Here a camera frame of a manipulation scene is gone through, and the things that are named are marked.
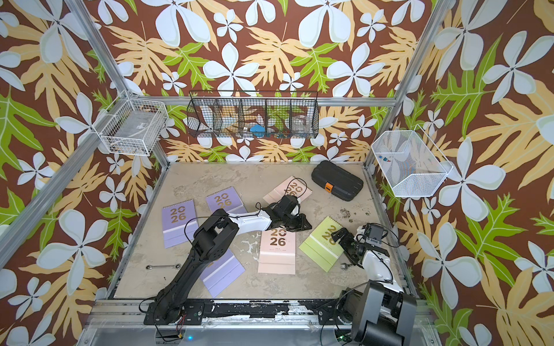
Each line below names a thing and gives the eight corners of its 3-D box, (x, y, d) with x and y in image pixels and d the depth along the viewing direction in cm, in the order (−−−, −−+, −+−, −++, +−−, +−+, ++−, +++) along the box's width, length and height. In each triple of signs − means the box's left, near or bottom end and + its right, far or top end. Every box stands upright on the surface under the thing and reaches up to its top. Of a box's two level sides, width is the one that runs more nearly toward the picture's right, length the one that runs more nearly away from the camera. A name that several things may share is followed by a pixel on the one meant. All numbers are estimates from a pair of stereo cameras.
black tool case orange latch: (307, 180, 115) (308, 173, 110) (321, 165, 122) (323, 158, 118) (350, 206, 105) (353, 199, 100) (363, 188, 112) (367, 181, 107)
